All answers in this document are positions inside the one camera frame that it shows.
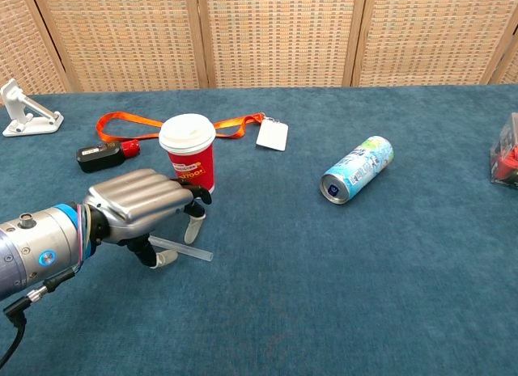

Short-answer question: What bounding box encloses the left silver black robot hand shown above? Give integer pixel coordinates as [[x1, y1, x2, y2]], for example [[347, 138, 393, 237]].
[[83, 168, 213, 270]]

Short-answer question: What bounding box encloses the transparent plastic straw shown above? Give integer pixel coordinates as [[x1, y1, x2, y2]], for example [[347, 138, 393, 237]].
[[147, 236, 214, 264]]

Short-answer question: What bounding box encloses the red paper cup white lid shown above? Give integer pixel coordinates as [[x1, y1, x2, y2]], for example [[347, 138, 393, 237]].
[[158, 113, 217, 194]]

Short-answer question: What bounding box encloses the black bottle red cap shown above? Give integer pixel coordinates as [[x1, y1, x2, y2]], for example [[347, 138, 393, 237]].
[[75, 139, 142, 174]]

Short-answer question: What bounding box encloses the white phone stand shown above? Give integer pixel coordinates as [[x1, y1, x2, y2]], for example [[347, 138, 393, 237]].
[[0, 78, 65, 138]]

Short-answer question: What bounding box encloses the white badge card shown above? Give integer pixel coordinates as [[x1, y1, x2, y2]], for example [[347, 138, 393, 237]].
[[255, 116, 290, 152]]

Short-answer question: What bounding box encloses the blue table cloth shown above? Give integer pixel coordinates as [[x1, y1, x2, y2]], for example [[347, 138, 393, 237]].
[[0, 84, 518, 376]]

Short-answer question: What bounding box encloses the blue green drink can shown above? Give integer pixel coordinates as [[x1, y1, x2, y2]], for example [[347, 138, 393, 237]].
[[320, 135, 395, 205]]

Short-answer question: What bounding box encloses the red and black object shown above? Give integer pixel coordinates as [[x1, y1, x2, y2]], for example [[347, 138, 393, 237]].
[[489, 112, 518, 190]]

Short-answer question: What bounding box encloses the orange lanyard strap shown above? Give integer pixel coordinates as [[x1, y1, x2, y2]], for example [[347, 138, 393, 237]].
[[96, 112, 266, 142]]

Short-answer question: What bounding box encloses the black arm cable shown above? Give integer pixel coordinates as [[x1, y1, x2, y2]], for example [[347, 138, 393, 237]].
[[0, 270, 78, 376]]

